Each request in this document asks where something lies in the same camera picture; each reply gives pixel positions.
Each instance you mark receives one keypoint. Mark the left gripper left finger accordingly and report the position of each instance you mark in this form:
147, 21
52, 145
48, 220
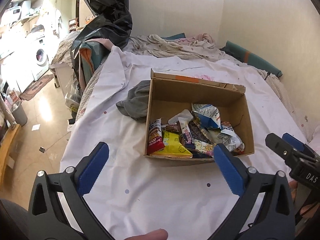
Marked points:
78, 181

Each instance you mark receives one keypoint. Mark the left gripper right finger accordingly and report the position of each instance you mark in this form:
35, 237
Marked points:
248, 186

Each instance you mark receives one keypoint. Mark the blue white striped snack bag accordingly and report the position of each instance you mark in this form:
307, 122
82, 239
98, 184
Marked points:
208, 114

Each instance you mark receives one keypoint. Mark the brown white wafer bar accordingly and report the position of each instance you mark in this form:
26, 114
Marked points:
173, 128

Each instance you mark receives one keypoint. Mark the person's bare hand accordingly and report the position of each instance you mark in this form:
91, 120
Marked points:
159, 234

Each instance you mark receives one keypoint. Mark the white red chip bag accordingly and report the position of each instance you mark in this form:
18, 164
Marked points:
228, 138

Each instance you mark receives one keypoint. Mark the yellow cartoon snack packet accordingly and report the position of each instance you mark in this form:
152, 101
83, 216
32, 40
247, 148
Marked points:
204, 148

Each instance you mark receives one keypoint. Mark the white patterned bed sheet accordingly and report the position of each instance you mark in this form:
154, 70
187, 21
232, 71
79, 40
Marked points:
134, 194

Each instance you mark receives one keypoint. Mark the white bread cartoon snack pack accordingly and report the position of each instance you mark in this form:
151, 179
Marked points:
187, 139

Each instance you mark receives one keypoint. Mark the chocolate cookie clear pack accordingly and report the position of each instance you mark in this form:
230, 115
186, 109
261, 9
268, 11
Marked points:
198, 132

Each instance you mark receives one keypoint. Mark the yellow snack bag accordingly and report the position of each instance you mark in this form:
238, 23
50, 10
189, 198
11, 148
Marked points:
173, 147

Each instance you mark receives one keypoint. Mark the small red bread snack pack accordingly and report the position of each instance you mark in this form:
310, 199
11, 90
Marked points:
155, 137

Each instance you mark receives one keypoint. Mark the grey trash bin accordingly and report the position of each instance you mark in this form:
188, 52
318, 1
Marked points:
19, 113

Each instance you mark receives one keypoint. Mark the grey cloth garment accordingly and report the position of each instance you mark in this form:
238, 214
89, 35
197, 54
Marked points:
135, 105

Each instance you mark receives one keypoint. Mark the brown cardboard box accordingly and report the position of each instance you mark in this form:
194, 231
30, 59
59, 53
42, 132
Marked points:
187, 117

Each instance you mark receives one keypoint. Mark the teal orange pillow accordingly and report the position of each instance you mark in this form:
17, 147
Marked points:
245, 56

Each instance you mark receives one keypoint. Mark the white washing machine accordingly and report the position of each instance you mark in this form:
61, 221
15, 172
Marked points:
37, 52

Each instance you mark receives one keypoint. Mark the beige crumpled blanket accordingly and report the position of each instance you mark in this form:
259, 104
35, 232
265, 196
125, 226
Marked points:
201, 46

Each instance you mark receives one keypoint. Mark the black plastic bag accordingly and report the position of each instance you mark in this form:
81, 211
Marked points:
112, 20

